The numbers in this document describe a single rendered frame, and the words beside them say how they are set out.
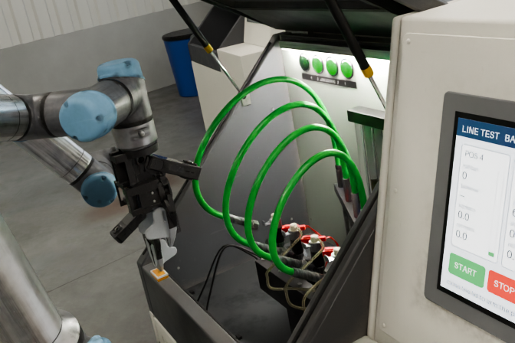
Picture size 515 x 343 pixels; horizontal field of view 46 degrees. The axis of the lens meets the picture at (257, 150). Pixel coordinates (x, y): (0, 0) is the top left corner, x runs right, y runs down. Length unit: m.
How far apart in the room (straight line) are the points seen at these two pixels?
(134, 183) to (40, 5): 6.86
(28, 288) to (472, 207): 0.62
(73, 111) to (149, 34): 7.48
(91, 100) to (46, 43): 6.97
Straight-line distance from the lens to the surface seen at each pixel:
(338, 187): 1.53
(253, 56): 4.22
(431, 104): 1.01
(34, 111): 1.03
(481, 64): 0.95
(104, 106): 0.97
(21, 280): 0.77
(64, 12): 8.01
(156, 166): 1.12
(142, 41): 8.39
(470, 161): 0.96
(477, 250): 0.98
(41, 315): 0.81
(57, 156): 1.32
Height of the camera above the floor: 1.72
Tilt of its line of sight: 19 degrees down
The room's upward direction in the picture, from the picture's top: 10 degrees counter-clockwise
